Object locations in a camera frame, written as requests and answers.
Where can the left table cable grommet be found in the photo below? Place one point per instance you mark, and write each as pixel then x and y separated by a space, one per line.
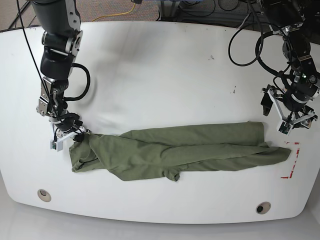
pixel 44 195

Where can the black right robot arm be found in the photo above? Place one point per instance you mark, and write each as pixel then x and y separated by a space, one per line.
pixel 61 40

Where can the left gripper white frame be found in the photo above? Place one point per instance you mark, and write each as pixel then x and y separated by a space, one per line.
pixel 292 114

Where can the right table cable grommet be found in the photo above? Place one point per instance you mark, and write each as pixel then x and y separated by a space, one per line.
pixel 263 208

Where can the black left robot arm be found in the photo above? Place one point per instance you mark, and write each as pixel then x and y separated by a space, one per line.
pixel 290 19

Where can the table cable grommet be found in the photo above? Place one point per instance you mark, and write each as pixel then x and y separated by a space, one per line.
pixel 263 208
pixel 44 195

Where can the olive green t-shirt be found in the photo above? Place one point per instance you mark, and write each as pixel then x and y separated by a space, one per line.
pixel 166 152

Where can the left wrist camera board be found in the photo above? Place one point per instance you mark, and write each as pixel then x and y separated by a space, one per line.
pixel 285 128

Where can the red tape rectangle marking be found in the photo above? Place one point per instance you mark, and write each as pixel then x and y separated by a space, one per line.
pixel 288 166

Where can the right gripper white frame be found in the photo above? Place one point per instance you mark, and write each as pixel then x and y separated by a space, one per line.
pixel 59 136

